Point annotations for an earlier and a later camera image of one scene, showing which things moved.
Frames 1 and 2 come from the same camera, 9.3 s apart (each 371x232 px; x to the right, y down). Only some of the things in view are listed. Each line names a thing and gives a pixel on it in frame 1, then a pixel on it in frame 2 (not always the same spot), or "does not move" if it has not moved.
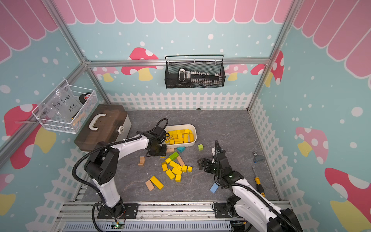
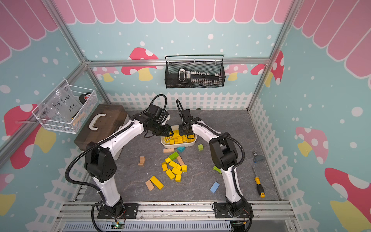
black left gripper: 163,152 -> 166,131
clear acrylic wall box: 67,108 does not move
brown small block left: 142,161 does not move
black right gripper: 209,163 -> 180,131
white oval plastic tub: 175,127 does not move
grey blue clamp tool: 257,157 does not move
